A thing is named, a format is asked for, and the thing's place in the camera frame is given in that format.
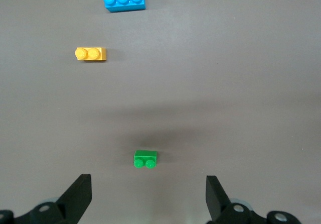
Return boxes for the yellow two-stud block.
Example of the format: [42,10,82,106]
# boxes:
[75,47,107,62]

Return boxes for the green two-stud block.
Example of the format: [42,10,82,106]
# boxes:
[133,150,158,170]

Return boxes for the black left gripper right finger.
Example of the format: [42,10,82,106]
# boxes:
[205,175,301,224]

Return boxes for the blue three-stud block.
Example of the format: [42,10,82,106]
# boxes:
[103,0,146,13]

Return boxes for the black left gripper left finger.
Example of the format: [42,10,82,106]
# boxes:
[0,173,93,224]

